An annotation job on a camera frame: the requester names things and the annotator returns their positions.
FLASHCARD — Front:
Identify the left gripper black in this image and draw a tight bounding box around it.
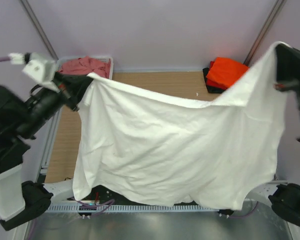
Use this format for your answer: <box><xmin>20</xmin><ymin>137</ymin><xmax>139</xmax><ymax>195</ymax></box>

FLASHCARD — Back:
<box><xmin>16</xmin><ymin>70</ymin><xmax>95</xmax><ymax>137</ymax></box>

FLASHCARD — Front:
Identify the white t shirt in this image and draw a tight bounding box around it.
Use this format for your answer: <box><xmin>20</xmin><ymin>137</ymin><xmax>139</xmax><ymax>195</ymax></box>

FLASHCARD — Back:
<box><xmin>72</xmin><ymin>42</ymin><xmax>287</xmax><ymax>210</ymax></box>

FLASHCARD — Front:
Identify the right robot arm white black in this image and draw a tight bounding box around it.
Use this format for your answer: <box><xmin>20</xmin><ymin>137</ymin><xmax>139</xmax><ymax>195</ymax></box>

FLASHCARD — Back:
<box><xmin>244</xmin><ymin>42</ymin><xmax>300</xmax><ymax>227</ymax></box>

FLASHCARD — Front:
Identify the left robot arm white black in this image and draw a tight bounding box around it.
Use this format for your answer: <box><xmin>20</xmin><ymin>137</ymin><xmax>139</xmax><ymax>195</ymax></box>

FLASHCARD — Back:
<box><xmin>0</xmin><ymin>72</ymin><xmax>93</xmax><ymax>231</ymax></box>

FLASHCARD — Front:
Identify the pink crumpled shirt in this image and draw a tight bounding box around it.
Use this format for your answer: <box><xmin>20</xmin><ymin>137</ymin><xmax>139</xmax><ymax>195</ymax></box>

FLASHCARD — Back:
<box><xmin>57</xmin><ymin>55</ymin><xmax>111</xmax><ymax>80</ymax></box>

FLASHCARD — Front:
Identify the white plastic laundry basket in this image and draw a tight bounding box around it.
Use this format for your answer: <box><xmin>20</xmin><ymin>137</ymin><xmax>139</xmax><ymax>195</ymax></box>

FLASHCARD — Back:
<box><xmin>53</xmin><ymin>55</ymin><xmax>114</xmax><ymax>80</ymax></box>

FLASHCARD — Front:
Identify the orange folded t shirt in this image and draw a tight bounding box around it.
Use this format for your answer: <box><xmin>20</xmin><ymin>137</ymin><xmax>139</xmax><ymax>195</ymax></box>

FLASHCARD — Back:
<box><xmin>206</xmin><ymin>57</ymin><xmax>249</xmax><ymax>90</ymax></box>

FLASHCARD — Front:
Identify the black folded t shirt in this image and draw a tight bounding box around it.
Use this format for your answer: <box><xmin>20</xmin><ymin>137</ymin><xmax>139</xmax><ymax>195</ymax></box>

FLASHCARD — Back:
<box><xmin>202</xmin><ymin>66</ymin><xmax>227</xmax><ymax>95</ymax></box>

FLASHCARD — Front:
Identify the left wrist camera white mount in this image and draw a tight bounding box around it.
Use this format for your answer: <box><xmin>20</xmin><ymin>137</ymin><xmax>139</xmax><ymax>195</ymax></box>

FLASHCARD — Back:
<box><xmin>8</xmin><ymin>52</ymin><xmax>59</xmax><ymax>93</ymax></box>

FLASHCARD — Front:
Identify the right aluminium corner post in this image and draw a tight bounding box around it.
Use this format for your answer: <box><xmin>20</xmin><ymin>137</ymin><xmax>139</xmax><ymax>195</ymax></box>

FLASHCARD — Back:
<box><xmin>243</xmin><ymin>0</ymin><xmax>287</xmax><ymax>66</ymax></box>

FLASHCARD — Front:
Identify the aluminium corner post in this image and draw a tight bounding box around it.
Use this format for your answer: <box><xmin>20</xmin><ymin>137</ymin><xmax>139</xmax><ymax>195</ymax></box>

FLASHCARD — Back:
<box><xmin>243</xmin><ymin>0</ymin><xmax>287</xmax><ymax>66</ymax></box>
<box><xmin>18</xmin><ymin>0</ymin><xmax>58</xmax><ymax>60</ymax></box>

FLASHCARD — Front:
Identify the left aluminium corner post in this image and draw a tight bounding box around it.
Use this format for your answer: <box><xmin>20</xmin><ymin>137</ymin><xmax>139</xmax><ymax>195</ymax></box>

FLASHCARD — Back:
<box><xmin>18</xmin><ymin>0</ymin><xmax>58</xmax><ymax>60</ymax></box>

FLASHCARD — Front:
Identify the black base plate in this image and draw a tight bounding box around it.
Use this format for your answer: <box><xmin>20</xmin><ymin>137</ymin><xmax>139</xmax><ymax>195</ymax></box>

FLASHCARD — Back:
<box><xmin>86</xmin><ymin>185</ymin><xmax>143</xmax><ymax>206</ymax></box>

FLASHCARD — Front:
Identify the white slotted cable duct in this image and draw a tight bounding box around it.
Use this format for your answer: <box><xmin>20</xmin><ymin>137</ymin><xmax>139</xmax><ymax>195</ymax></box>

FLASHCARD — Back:
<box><xmin>46</xmin><ymin>203</ymin><xmax>218</xmax><ymax>214</ymax></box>

